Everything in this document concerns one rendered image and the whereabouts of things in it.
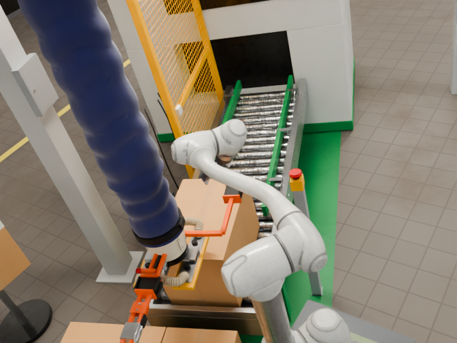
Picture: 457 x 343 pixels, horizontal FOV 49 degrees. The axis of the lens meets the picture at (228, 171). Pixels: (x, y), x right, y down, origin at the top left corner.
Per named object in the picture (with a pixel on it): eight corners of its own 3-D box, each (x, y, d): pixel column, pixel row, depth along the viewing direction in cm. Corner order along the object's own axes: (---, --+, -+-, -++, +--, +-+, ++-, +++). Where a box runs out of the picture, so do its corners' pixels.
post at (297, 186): (312, 286, 332) (290, 173, 271) (322, 287, 330) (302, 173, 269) (311, 295, 327) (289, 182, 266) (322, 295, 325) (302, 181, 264)
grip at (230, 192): (227, 191, 245) (225, 184, 242) (244, 191, 243) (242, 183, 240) (224, 203, 239) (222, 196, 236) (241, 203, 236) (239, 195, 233)
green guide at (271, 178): (290, 83, 431) (288, 74, 426) (302, 82, 428) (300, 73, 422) (263, 216, 314) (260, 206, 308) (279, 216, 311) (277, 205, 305)
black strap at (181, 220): (144, 208, 231) (141, 202, 228) (190, 207, 224) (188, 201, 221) (127, 246, 214) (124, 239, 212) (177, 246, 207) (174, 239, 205)
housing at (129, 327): (128, 328, 196) (124, 321, 193) (144, 329, 194) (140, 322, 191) (122, 344, 191) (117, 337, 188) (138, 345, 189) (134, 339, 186)
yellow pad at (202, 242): (192, 232, 244) (189, 225, 241) (211, 232, 241) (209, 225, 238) (173, 290, 219) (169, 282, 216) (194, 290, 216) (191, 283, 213)
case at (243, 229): (200, 225, 321) (182, 179, 297) (260, 226, 309) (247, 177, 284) (171, 304, 278) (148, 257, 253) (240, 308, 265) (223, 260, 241)
